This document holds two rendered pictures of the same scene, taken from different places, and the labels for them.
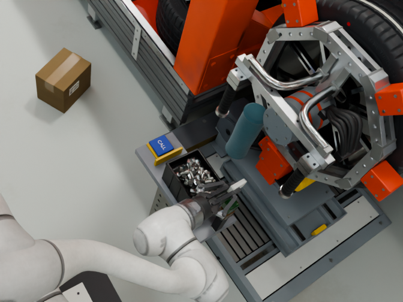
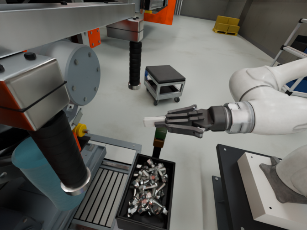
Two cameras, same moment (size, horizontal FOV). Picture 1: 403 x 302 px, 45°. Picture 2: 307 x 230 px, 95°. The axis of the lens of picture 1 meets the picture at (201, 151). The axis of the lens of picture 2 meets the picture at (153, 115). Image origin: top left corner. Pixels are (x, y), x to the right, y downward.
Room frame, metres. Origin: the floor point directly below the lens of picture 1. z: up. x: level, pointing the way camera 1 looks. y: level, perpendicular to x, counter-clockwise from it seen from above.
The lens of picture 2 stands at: (0.98, 0.13, 1.00)
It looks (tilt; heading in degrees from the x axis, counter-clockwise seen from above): 40 degrees down; 239
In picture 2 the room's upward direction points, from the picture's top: 9 degrees clockwise
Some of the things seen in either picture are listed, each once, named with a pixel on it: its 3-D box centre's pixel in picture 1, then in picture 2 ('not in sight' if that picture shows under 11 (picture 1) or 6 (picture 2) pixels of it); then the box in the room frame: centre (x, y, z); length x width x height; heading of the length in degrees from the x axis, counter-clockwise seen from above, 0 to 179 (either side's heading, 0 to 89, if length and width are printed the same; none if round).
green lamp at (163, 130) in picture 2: (229, 205); (161, 131); (0.77, -0.15, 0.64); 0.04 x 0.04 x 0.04; 55
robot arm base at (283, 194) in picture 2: not in sight; (287, 176); (0.20, 0.14, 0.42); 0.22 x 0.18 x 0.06; 61
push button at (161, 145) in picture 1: (161, 146); not in sight; (0.98, 0.15, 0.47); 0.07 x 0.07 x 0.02; 55
